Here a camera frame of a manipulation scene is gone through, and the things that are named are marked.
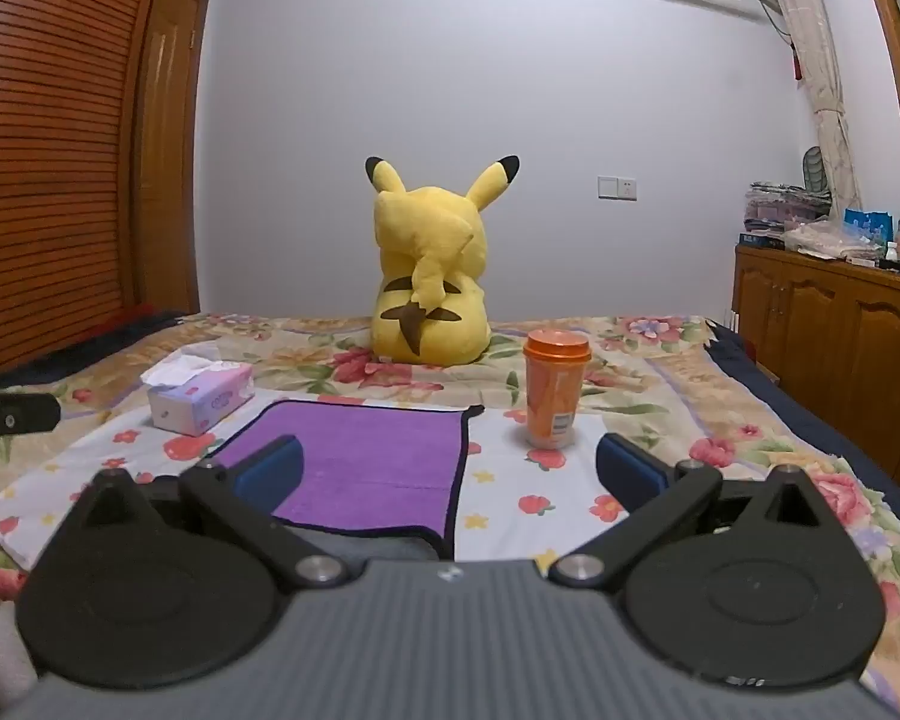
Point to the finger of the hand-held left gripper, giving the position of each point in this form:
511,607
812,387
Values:
26,412

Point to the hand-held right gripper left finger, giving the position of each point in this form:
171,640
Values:
274,465

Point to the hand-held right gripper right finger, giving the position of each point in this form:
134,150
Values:
630,469

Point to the purple towel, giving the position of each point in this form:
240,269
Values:
375,457

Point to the tissue box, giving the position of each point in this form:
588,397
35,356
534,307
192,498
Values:
202,405

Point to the orange cup with lid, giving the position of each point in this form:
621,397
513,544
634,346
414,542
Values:
551,397

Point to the floral bed sheet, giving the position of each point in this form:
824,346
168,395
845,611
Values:
720,390

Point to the white strawberry print cloth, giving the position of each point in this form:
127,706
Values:
510,484

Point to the dark blue blanket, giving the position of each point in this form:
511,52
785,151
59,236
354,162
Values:
795,420

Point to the wooden cabinet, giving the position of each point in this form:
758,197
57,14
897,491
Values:
817,330

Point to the white fuzzy cloth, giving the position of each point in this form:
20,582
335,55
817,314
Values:
0,660

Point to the yellow plush toy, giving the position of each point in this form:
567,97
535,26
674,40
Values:
427,255

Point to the wooden door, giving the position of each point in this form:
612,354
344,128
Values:
169,165

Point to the wooden louvered wardrobe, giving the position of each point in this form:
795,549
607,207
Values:
45,127

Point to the stack of folded cloths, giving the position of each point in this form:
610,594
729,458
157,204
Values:
776,210

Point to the plastic wrapped bedding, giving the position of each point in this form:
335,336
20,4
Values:
832,240

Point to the blue gift bag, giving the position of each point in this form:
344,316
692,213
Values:
868,225

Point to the green hand fan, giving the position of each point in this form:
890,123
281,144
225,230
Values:
813,169

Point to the patterned curtain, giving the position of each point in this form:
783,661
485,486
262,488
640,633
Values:
817,52

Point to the white wall switch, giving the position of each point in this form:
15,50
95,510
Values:
616,187

